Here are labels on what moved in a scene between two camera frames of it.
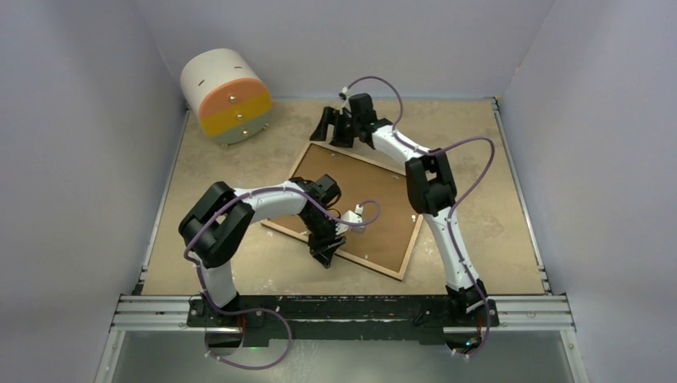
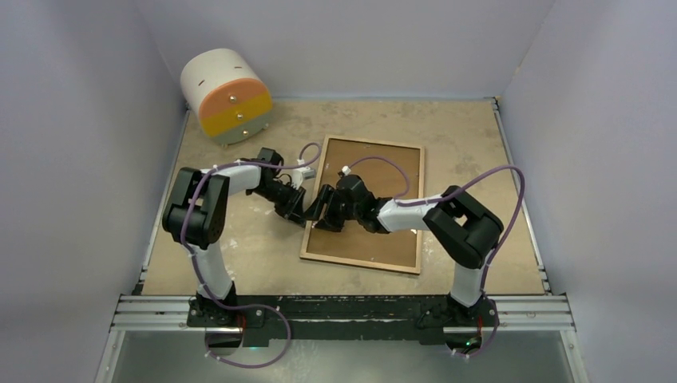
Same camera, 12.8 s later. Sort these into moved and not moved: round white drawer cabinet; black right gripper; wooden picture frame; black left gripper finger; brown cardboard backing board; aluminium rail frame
Moved: wooden picture frame; black left gripper finger; brown cardboard backing board; black right gripper
Not moved: round white drawer cabinet; aluminium rail frame
